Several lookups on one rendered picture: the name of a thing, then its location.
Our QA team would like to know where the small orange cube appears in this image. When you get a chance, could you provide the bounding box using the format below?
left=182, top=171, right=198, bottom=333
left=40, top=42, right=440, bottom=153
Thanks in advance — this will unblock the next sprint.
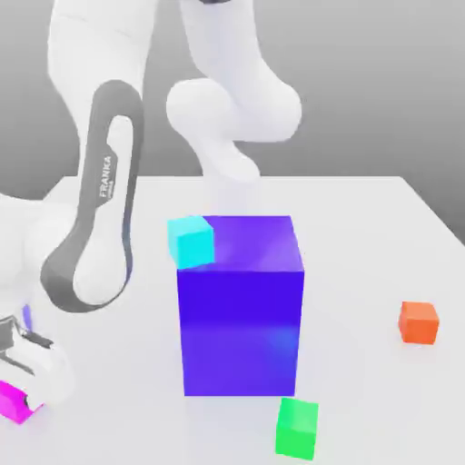
left=397, top=300, right=440, bottom=346

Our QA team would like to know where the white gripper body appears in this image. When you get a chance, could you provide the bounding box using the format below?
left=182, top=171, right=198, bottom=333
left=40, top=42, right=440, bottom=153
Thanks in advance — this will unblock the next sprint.
left=0, top=345, right=77, bottom=406

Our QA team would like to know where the large blue box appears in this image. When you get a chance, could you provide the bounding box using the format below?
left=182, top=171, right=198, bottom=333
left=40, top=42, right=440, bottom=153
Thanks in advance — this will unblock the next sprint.
left=176, top=214, right=306, bottom=398

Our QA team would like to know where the small magenta cube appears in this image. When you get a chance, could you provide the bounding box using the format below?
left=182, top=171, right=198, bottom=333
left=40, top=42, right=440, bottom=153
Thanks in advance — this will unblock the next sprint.
left=0, top=379, right=45, bottom=426

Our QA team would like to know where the small cyan cube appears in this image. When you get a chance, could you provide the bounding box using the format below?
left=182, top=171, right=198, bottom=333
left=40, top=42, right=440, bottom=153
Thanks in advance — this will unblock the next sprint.
left=166, top=214, right=216, bottom=271

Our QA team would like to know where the small green cube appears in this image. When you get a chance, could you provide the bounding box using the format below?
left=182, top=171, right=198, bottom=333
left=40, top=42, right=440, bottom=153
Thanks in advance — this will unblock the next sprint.
left=274, top=396, right=321, bottom=462

